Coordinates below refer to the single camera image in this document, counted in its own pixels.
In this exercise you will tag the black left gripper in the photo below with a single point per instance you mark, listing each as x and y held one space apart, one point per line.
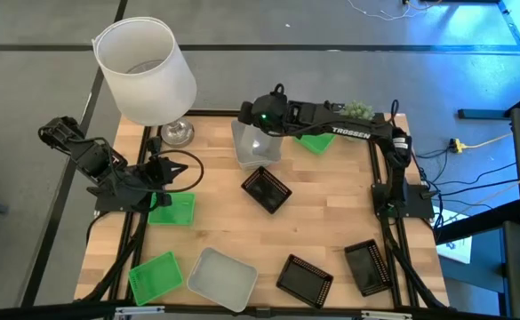
159 170

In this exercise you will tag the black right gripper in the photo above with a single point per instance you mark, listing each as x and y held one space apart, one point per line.
259 113

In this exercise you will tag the green plastic basket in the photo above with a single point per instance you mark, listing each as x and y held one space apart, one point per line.
179 211
315 143
155 279

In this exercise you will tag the black plastic basket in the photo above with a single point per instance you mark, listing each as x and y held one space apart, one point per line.
367 268
266 190
304 281

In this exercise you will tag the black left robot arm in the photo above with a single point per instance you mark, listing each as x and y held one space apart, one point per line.
93 162

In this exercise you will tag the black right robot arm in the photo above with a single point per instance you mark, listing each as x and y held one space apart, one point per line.
353 132

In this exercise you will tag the white shade silver table lamp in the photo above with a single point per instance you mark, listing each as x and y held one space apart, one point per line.
144 89

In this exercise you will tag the green plant in white pot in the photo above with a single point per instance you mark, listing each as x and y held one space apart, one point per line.
357 110

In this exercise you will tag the yellow power plug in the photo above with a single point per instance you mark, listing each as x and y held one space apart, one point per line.
456 145

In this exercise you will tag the black floor bar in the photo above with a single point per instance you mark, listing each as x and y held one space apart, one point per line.
486 114

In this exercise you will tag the white printed paper sheet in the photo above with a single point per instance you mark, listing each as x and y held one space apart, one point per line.
459 249

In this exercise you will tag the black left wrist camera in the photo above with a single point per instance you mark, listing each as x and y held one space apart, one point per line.
154 145

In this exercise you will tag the silver metal bracket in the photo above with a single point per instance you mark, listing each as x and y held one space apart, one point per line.
386 315
139 310

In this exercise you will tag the black frame beam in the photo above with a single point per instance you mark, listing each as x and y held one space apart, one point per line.
477 222

